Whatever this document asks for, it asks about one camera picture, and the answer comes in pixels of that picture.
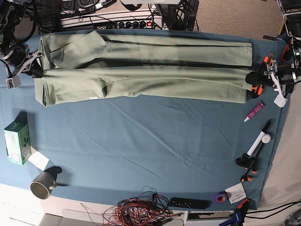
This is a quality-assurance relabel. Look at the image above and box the light green T-shirt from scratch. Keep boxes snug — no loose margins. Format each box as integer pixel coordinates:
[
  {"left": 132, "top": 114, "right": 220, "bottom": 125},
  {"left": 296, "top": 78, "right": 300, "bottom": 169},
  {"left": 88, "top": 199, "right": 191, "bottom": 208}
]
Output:
[{"left": 34, "top": 31, "right": 253, "bottom": 107}]

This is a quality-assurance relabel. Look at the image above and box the blue table cloth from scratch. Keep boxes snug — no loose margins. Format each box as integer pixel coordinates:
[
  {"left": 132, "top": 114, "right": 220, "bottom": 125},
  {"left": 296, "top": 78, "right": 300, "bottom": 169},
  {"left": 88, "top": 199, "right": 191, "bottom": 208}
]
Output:
[{"left": 0, "top": 29, "right": 299, "bottom": 210}]

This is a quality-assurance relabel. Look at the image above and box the purple tape roll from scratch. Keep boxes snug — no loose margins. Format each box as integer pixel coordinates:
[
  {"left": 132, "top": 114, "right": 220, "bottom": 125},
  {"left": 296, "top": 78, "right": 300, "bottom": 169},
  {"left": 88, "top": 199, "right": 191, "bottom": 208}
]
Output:
[{"left": 213, "top": 191, "right": 229, "bottom": 203}]

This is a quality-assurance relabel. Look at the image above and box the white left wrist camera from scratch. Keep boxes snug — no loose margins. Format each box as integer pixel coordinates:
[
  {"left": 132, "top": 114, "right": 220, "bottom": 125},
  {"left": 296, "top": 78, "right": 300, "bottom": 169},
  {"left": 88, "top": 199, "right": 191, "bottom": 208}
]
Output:
[{"left": 270, "top": 71, "right": 288, "bottom": 108}]

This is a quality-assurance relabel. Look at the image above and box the blue orange spring clamp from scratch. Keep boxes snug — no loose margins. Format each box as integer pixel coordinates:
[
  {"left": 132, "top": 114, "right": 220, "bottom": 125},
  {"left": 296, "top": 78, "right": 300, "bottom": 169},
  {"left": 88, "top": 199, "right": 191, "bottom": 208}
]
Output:
[{"left": 219, "top": 198, "right": 251, "bottom": 226}]

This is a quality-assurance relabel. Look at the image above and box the purple glue tube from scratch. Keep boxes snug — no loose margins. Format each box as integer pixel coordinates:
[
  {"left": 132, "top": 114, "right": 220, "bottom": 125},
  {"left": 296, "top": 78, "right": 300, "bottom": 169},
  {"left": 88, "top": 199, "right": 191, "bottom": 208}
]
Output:
[{"left": 244, "top": 101, "right": 265, "bottom": 122}]

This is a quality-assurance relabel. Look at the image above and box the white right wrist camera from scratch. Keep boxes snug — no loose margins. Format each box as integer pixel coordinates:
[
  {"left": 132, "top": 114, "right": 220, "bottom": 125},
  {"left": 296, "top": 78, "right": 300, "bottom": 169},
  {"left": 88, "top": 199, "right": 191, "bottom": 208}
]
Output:
[{"left": 4, "top": 52, "right": 40, "bottom": 89}]

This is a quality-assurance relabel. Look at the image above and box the white paper sheet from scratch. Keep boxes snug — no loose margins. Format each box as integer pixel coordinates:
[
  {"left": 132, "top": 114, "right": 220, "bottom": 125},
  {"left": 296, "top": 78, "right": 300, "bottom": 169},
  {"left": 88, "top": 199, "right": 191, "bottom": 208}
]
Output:
[{"left": 28, "top": 152, "right": 49, "bottom": 171}]

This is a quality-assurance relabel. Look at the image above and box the black remote control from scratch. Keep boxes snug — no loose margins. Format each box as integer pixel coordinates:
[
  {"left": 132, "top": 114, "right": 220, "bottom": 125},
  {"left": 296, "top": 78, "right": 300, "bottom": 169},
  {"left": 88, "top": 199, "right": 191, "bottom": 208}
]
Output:
[{"left": 169, "top": 197, "right": 211, "bottom": 210}]

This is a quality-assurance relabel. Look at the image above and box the red black wire bundle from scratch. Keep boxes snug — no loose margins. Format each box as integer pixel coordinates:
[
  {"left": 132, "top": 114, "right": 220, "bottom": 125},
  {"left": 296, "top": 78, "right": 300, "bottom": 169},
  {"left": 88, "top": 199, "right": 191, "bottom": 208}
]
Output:
[{"left": 80, "top": 186, "right": 184, "bottom": 226}]

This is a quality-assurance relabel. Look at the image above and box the white power strip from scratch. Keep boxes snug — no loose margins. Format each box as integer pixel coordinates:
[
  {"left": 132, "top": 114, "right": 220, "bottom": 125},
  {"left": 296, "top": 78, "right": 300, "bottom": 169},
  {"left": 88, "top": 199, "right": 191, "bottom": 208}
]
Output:
[{"left": 61, "top": 10, "right": 164, "bottom": 30}]

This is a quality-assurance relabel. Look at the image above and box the white round cap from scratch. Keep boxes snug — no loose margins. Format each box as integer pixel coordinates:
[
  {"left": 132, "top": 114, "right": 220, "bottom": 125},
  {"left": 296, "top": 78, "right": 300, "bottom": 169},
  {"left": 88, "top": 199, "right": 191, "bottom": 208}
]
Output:
[{"left": 261, "top": 133, "right": 271, "bottom": 144}]

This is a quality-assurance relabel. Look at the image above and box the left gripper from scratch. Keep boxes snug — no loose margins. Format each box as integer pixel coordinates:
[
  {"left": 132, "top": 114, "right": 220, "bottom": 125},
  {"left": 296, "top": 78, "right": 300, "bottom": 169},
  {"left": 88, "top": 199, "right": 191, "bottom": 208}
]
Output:
[{"left": 245, "top": 60, "right": 301, "bottom": 91}]

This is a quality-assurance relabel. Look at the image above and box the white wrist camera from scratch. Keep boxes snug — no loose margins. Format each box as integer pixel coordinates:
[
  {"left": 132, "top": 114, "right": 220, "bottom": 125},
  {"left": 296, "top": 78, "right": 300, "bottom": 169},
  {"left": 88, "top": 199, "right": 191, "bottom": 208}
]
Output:
[
  {"left": 4, "top": 52, "right": 40, "bottom": 89},
  {"left": 270, "top": 71, "right": 288, "bottom": 108}
]

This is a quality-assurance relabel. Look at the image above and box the green tissue box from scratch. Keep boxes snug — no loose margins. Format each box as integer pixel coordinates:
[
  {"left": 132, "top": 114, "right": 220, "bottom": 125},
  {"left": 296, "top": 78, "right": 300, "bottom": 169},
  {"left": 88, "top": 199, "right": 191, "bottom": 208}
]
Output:
[{"left": 4, "top": 121, "right": 32, "bottom": 165}]

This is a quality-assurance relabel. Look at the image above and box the white black marker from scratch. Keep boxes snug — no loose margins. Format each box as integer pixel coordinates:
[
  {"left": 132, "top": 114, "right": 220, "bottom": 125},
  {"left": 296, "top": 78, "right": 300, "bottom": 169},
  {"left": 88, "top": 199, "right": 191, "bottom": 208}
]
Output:
[{"left": 246, "top": 121, "right": 271, "bottom": 156}]

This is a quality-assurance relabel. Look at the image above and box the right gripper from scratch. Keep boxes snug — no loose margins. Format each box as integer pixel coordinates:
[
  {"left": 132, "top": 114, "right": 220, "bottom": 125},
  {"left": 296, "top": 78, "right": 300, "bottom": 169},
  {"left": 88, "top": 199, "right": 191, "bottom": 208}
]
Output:
[{"left": 0, "top": 43, "right": 43, "bottom": 78}]

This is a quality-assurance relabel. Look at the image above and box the orange black utility knife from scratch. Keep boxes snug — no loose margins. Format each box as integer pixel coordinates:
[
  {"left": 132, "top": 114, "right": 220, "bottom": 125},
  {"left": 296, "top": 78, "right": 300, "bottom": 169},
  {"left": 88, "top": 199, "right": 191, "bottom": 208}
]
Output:
[{"left": 248, "top": 53, "right": 274, "bottom": 99}]

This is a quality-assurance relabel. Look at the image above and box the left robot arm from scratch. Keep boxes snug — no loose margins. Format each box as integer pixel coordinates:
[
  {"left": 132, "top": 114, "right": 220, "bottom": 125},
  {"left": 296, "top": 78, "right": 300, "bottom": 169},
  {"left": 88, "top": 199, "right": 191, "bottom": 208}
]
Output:
[{"left": 263, "top": 0, "right": 301, "bottom": 94}]

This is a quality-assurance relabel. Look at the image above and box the white paper card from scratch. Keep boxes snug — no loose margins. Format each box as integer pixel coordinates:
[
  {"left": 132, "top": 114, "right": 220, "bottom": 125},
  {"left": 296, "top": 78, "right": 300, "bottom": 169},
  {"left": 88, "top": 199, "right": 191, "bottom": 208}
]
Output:
[{"left": 225, "top": 182, "right": 246, "bottom": 204}]

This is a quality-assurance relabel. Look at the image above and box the black orange bar clamp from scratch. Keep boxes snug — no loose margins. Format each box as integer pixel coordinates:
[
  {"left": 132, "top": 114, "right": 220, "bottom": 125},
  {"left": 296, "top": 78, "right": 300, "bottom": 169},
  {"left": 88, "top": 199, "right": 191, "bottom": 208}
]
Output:
[{"left": 235, "top": 141, "right": 265, "bottom": 182}]

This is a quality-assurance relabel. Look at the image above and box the grey ceramic mug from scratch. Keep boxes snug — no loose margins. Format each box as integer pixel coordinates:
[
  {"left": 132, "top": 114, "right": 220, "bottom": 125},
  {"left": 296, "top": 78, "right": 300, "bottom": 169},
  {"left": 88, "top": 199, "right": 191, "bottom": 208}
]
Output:
[{"left": 30, "top": 172, "right": 57, "bottom": 200}]

